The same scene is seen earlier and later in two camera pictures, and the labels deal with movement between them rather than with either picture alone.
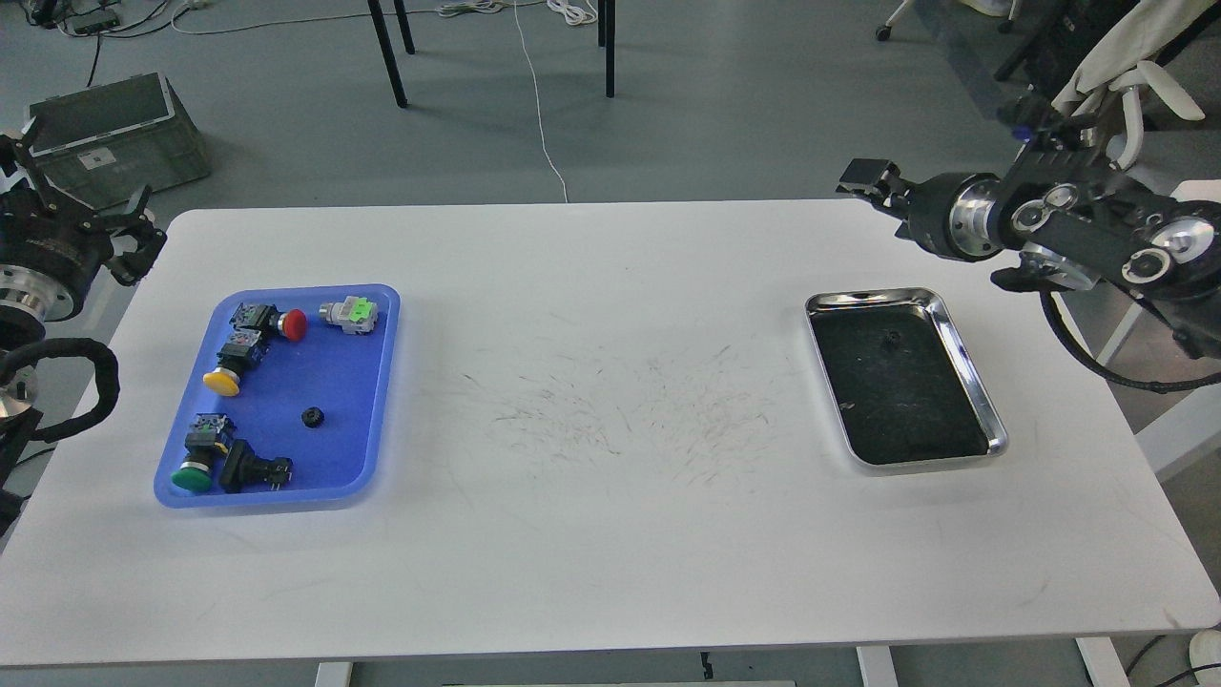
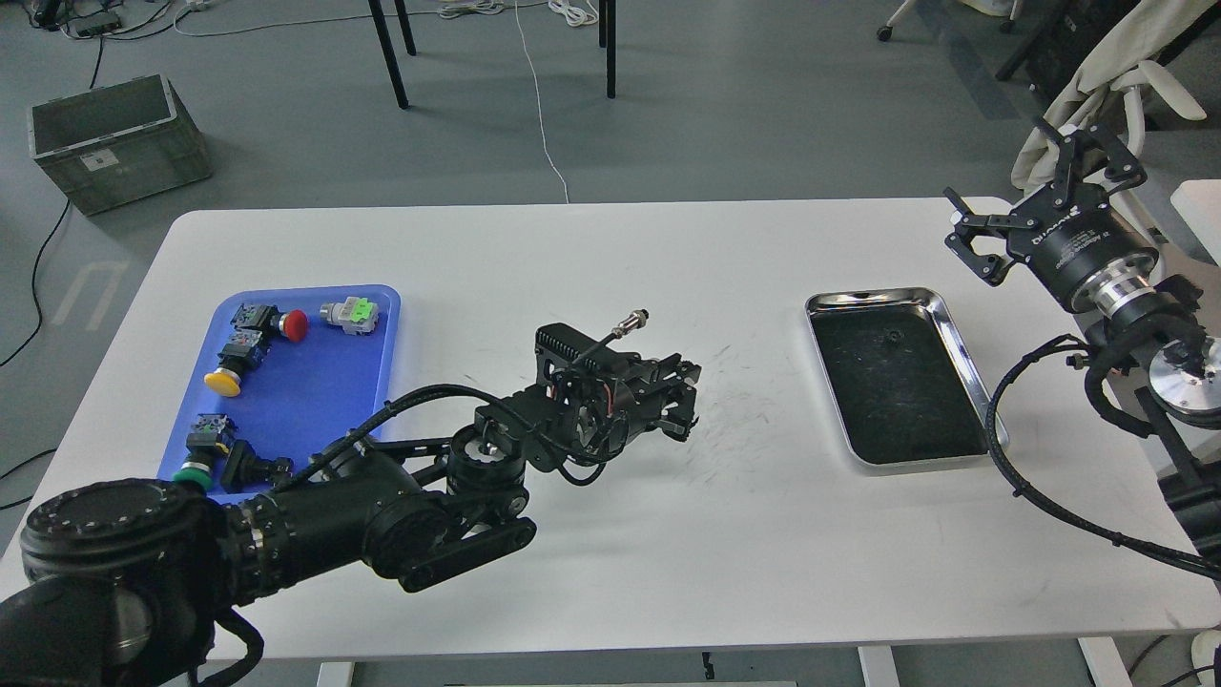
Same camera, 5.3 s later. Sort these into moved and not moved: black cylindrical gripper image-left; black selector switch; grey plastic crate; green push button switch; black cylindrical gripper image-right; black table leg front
Moved: black cylindrical gripper image-right; black cylindrical gripper image-left
Not moved: grey plastic crate; black table leg front; green push button switch; black selector switch
